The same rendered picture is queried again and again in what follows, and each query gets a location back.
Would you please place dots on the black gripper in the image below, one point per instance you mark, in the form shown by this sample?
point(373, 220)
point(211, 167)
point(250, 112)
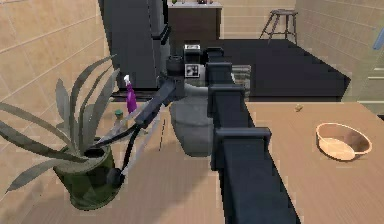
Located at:
point(159, 96)

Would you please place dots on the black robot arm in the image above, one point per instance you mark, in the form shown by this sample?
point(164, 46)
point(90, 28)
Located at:
point(247, 173)

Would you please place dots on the clear bottle with green cap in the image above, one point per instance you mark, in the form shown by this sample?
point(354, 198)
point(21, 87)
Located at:
point(119, 121)

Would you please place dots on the purple spray bottle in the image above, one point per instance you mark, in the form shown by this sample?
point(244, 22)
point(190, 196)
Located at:
point(131, 100)

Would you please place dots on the house plant in green pot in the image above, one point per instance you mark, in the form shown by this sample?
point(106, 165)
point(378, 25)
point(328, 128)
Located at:
point(85, 180)

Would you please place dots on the black fridge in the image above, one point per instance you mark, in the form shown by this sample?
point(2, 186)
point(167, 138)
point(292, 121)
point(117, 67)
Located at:
point(133, 43)

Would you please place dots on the grey striped block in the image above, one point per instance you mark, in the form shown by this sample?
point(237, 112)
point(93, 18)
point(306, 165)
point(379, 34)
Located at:
point(242, 80)

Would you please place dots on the dark cabinet with white top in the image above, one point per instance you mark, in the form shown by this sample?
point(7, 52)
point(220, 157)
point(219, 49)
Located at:
point(195, 25)

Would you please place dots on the small yellow lump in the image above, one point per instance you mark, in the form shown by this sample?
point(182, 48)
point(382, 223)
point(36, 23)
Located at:
point(298, 107)

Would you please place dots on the dark wooden stool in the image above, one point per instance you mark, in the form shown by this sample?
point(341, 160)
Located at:
point(283, 13)

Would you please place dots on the beige round bowl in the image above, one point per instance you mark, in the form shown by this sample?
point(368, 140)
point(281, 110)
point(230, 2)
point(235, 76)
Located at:
point(343, 146)

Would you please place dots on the blue bar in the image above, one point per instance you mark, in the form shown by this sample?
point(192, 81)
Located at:
point(379, 39)

